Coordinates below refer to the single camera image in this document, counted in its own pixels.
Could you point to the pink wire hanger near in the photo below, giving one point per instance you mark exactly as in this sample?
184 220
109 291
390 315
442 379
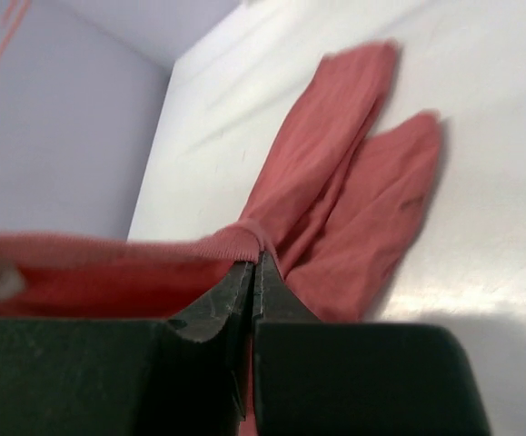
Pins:
10 21

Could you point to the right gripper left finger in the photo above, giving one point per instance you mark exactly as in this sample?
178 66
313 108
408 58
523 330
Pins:
185 375

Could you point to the red t shirt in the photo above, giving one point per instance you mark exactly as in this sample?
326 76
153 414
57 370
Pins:
336 207

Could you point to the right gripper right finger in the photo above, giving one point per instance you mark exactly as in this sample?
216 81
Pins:
330 378

